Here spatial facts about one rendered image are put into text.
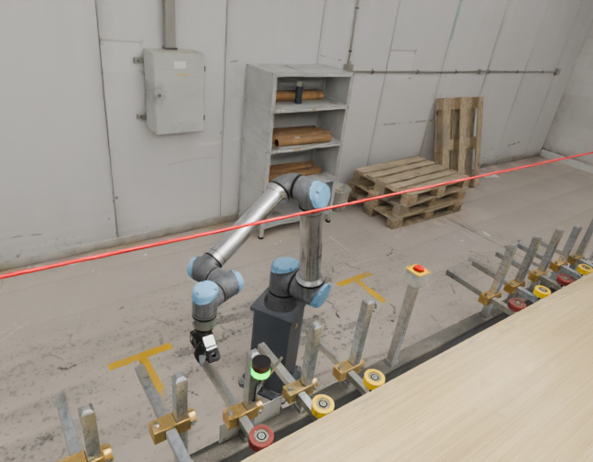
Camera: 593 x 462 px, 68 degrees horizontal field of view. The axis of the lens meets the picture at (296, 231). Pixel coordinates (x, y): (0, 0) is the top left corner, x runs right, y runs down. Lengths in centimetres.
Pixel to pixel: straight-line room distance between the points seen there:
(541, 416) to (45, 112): 341
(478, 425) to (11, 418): 232
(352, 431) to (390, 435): 13
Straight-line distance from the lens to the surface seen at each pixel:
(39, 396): 301
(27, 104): 364
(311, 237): 204
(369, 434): 162
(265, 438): 154
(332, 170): 462
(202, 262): 175
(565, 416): 201
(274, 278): 236
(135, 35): 372
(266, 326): 252
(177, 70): 361
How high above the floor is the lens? 215
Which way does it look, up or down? 28 degrees down
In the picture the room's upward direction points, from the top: 7 degrees clockwise
